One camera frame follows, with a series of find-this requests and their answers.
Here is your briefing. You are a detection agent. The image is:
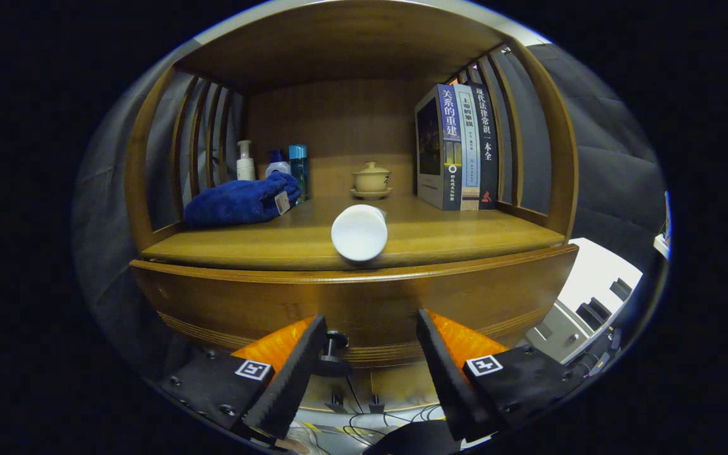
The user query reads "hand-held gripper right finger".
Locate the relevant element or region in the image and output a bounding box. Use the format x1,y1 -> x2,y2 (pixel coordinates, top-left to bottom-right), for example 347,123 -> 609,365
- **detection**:
416,308 -> 592,443

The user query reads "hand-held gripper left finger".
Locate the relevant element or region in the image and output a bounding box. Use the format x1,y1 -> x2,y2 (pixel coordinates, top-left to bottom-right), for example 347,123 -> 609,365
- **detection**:
159,314 -> 328,441

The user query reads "wooden drawer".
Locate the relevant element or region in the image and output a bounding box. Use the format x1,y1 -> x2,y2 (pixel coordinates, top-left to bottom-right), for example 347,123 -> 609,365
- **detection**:
129,243 -> 579,380

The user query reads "white green cleanser tube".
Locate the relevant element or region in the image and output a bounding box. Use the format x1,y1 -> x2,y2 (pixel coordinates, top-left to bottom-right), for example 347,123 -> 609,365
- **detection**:
331,203 -> 389,262

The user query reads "wooden cabinet door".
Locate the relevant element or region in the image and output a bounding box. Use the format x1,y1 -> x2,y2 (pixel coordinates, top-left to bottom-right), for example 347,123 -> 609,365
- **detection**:
367,363 -> 444,408
298,376 -> 368,411

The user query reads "wooden countertop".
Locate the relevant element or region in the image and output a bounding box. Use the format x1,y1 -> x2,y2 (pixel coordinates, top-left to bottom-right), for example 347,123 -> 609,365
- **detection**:
142,193 -> 567,271

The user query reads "wooden cabinet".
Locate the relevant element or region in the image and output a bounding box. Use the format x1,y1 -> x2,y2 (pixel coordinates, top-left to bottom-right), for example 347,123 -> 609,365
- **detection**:
124,0 -> 581,415

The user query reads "blue folded towel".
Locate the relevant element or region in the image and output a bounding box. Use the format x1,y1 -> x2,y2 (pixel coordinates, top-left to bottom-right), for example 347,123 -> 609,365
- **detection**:
183,172 -> 301,229

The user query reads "teal bottle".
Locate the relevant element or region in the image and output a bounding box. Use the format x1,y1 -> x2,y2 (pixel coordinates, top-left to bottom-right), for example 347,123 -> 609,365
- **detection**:
288,144 -> 310,204

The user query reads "white bottle with blue cap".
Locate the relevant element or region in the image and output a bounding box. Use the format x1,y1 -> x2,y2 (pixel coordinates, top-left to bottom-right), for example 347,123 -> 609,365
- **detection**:
265,149 -> 292,178

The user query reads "tan lidded tea cup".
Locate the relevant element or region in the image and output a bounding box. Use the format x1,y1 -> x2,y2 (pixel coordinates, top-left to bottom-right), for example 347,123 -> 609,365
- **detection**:
353,161 -> 392,192

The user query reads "white pump bottle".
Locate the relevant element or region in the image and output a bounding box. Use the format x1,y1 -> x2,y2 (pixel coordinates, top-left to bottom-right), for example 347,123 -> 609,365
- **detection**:
236,140 -> 256,181

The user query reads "black spine book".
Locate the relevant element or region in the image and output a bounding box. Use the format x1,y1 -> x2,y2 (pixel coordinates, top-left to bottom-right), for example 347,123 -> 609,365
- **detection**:
465,82 -> 499,209

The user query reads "blue spine book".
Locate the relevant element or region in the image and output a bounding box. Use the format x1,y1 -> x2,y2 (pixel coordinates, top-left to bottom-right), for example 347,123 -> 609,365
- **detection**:
415,84 -> 464,210

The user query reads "white side table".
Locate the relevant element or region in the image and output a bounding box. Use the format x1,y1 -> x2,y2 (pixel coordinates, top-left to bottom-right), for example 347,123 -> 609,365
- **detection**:
653,190 -> 671,260

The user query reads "tangle of black cables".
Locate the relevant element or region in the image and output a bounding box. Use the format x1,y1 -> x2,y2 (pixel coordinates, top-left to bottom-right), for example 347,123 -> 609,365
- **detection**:
301,376 -> 459,455

